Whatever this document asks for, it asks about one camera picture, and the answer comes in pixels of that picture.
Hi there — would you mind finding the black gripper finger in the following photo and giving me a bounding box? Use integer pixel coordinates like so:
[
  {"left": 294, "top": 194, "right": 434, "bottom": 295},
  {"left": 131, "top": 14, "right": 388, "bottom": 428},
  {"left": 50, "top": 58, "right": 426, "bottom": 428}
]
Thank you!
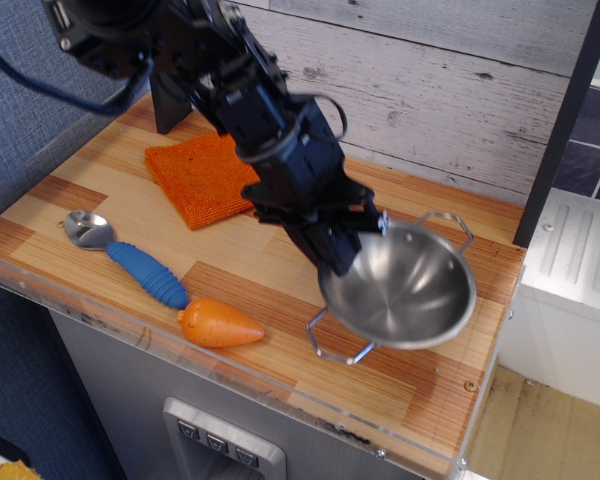
[
  {"left": 347, "top": 192, "right": 391, "bottom": 236},
  {"left": 282, "top": 219, "right": 361, "bottom": 276}
]

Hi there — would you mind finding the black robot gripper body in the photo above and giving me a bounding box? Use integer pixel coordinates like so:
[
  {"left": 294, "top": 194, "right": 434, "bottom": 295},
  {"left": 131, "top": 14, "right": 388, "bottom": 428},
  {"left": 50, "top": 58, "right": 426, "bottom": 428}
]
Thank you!
[{"left": 236, "top": 95, "right": 374, "bottom": 224}]

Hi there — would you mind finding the small stainless steel pot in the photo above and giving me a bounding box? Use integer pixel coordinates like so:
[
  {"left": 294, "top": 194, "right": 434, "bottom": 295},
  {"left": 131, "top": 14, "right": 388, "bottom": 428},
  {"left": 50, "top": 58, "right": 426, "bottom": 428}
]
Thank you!
[{"left": 306, "top": 211, "right": 477, "bottom": 365}]

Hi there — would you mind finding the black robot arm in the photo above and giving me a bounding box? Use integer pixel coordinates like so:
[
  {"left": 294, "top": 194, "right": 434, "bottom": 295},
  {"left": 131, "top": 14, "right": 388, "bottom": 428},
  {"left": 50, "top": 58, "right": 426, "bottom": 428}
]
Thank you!
[{"left": 44, "top": 1, "right": 387, "bottom": 275}]

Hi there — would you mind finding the clear acrylic counter edge guard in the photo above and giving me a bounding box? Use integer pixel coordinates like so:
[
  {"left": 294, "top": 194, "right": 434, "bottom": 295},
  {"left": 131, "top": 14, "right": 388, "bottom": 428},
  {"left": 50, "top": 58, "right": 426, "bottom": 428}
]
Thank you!
[{"left": 0, "top": 240, "right": 524, "bottom": 479}]

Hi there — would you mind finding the orange knitted cloth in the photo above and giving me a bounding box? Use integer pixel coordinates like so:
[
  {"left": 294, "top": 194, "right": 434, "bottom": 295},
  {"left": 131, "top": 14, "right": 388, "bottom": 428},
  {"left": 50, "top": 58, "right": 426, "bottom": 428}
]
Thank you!
[{"left": 145, "top": 134, "right": 258, "bottom": 230}]

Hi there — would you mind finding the orange plastic toy carrot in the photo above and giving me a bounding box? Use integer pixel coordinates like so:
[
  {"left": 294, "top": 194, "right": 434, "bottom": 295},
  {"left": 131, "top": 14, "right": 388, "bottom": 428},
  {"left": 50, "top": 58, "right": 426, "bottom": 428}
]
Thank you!
[{"left": 177, "top": 298, "right": 265, "bottom": 348}]

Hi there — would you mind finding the white toy sink unit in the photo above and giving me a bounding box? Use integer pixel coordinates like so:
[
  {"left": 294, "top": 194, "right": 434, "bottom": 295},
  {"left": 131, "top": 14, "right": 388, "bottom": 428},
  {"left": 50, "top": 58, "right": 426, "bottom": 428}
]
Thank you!
[{"left": 499, "top": 189, "right": 600, "bottom": 406}]

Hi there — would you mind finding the silver toy dishwasher front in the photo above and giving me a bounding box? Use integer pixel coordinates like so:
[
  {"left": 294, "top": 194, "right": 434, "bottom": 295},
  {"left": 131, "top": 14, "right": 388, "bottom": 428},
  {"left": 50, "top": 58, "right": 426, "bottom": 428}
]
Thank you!
[{"left": 52, "top": 313, "right": 462, "bottom": 479}]

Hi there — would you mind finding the yellow object at bottom-left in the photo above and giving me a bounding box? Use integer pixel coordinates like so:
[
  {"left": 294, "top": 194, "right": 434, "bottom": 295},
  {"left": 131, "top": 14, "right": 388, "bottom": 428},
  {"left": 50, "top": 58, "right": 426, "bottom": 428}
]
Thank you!
[{"left": 0, "top": 461, "right": 42, "bottom": 480}]

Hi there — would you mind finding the dark vertical post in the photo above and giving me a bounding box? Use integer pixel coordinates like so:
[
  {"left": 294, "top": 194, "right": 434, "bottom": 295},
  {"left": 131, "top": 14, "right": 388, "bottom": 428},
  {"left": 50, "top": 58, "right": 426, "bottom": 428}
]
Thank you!
[{"left": 513, "top": 1, "right": 600, "bottom": 248}]

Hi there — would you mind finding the blue-handled metal spoon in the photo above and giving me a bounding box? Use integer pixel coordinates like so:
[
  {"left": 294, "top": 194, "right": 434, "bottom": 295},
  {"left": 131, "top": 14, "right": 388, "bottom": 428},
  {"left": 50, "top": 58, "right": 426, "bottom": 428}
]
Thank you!
[{"left": 63, "top": 210, "right": 189, "bottom": 310}]

